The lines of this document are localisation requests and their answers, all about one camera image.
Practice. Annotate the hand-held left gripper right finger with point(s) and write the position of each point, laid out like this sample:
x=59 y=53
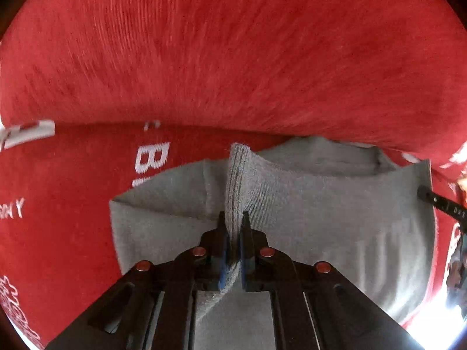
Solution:
x=243 y=262

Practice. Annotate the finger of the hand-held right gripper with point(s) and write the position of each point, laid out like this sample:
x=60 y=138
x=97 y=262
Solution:
x=443 y=204

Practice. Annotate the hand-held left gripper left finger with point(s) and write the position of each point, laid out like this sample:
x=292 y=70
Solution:
x=222 y=262

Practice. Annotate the grey knit sweater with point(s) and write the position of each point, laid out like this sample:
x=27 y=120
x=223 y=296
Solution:
x=328 y=218

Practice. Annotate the red printed plush blanket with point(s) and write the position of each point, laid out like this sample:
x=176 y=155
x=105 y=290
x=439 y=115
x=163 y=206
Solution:
x=182 y=62

